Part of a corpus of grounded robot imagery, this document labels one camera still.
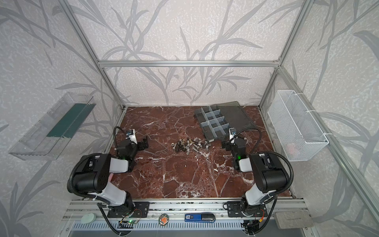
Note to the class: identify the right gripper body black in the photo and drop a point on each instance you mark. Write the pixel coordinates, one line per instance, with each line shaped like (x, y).
(230, 147)

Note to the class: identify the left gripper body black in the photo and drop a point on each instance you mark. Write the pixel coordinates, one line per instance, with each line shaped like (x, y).
(133, 151)

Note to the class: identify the grey compartment organizer box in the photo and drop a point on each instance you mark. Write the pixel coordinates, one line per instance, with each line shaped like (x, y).
(213, 122)

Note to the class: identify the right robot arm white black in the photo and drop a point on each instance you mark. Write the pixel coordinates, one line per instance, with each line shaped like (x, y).
(273, 173)

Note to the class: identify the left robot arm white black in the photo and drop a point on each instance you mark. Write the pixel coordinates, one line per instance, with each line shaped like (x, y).
(90, 176)

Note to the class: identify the pile of screws and nuts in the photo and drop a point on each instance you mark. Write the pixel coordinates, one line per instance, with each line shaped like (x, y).
(188, 144)

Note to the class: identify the pink object in basket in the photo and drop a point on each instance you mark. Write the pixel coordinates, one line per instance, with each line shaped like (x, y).
(292, 149)

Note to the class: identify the round orange button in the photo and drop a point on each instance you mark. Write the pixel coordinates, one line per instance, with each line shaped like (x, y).
(163, 219)

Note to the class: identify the white round disc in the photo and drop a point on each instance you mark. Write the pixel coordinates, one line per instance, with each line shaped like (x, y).
(88, 218)

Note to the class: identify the blue black usb device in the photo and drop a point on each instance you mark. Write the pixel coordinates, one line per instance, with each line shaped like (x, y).
(200, 218)

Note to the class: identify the grey rectangular pad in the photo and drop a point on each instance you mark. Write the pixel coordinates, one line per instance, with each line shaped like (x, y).
(293, 220)

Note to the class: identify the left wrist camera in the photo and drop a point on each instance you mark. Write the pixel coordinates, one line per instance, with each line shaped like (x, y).
(130, 134)

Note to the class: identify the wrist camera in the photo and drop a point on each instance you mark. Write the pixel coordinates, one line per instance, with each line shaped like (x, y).
(232, 133)
(130, 134)

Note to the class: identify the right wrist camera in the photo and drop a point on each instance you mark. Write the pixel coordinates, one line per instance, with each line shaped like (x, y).
(232, 133)

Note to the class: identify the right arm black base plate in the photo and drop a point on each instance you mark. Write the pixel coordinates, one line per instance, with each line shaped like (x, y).
(242, 209)

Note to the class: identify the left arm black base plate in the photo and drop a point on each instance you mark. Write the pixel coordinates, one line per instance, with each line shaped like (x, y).
(139, 209)

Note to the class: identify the white wire mesh basket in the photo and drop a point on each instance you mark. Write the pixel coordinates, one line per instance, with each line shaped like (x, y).
(294, 123)

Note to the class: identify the clear plastic wall bin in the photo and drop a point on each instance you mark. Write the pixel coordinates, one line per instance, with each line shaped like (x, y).
(47, 139)

